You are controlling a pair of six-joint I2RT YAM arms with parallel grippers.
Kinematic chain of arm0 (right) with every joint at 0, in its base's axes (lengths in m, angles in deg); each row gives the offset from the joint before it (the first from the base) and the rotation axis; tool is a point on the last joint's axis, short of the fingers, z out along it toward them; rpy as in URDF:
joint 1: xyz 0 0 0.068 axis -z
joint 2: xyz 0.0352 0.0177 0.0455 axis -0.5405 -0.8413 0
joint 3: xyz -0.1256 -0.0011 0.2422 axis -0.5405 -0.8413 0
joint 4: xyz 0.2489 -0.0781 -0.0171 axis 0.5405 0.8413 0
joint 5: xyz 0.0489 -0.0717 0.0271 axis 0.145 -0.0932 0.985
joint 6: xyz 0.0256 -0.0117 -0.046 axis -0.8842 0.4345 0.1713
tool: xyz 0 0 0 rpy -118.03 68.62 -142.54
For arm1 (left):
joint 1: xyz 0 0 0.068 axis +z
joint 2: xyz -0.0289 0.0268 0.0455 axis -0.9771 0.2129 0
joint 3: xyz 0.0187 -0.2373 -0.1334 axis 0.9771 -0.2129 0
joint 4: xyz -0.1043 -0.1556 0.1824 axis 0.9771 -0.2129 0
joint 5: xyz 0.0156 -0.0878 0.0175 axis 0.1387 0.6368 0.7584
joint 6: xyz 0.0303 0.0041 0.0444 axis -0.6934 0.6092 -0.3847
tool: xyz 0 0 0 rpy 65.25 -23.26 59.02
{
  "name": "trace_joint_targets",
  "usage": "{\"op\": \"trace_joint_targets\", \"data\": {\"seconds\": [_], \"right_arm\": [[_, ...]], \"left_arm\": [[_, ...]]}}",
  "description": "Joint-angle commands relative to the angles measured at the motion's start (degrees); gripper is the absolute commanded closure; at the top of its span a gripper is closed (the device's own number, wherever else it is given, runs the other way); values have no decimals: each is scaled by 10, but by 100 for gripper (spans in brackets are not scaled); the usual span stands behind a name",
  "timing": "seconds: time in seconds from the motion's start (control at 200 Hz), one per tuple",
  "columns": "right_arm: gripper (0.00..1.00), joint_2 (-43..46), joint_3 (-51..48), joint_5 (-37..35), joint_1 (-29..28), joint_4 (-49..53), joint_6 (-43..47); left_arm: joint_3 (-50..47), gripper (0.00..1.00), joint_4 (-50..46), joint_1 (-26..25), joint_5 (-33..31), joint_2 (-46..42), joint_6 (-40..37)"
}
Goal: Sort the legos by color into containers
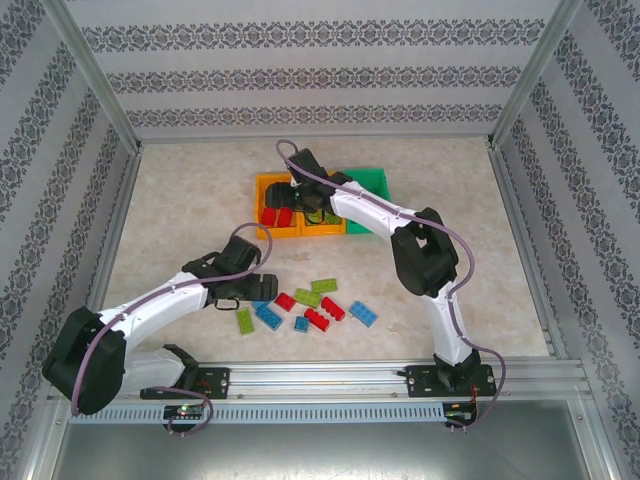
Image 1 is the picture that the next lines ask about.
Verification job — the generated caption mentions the orange plastic bin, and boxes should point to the orange plastic bin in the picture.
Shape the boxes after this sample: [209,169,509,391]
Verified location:
[298,169,348,238]
[253,172,303,241]

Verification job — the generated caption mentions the green plastic bin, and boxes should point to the green plastic bin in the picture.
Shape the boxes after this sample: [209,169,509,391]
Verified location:
[339,166,392,237]

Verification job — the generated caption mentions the small circuit board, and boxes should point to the small circuit board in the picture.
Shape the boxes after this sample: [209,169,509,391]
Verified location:
[163,404,207,420]
[446,401,478,427]

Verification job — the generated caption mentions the grey metal sheet panel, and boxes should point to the grey metal sheet panel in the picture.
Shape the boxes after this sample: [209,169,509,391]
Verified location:
[29,399,619,480]

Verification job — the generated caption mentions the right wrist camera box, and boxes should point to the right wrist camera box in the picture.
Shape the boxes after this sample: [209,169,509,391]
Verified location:
[286,148,329,187]

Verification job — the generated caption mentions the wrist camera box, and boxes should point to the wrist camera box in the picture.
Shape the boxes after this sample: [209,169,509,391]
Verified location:
[219,236,263,274]
[286,148,329,187]

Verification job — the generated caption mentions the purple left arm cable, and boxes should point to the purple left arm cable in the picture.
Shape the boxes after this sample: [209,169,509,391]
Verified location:
[70,223,274,437]

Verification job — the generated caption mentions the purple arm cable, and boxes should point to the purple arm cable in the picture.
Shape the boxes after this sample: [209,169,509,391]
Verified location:
[275,139,508,432]
[70,223,274,437]

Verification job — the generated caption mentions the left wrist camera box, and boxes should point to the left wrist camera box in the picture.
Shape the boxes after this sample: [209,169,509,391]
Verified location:
[219,236,263,274]

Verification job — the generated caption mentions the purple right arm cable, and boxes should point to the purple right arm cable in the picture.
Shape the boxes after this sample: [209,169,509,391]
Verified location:
[275,139,508,432]

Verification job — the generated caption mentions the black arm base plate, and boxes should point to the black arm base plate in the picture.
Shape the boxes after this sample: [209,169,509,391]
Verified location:
[139,366,232,402]
[405,363,499,400]

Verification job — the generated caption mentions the long aluminium mounting rail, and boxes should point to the long aluminium mounting rail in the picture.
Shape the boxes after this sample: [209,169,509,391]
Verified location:
[47,360,595,404]

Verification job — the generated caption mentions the slotted grey cable duct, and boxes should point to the slotted grey cable duct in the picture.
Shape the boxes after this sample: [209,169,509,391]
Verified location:
[67,402,447,425]

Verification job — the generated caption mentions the aluminium side rail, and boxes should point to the aluminium side rail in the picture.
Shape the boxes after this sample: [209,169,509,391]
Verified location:
[487,142,569,359]
[67,147,146,364]

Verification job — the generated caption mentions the aluminium frame post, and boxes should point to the aluminium frame post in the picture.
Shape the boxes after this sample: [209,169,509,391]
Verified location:
[42,0,145,152]
[485,0,586,151]

